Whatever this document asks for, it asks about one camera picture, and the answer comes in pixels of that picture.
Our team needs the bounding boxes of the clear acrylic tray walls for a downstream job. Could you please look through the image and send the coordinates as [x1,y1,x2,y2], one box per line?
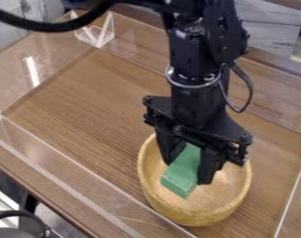
[0,6,301,238]

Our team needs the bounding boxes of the brown wooden bowl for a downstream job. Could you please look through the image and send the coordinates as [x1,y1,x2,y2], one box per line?
[136,134,252,227]

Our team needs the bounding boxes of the green rectangular block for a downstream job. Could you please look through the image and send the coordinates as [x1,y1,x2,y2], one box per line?
[160,144,200,199]

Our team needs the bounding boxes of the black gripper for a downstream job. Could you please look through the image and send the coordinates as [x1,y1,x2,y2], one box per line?
[143,64,254,185]

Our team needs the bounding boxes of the black table leg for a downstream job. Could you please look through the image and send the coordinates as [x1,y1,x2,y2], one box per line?
[23,193,39,214]

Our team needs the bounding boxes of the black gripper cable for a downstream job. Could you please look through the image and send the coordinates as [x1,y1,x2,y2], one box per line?
[216,59,255,114]

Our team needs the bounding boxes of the black metal bracket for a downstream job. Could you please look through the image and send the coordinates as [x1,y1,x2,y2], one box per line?
[32,225,63,238]

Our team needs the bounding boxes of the thick black hose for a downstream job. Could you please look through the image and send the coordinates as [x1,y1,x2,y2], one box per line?
[0,0,116,33]

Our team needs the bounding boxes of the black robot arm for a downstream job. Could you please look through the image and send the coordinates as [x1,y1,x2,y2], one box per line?
[118,0,254,185]

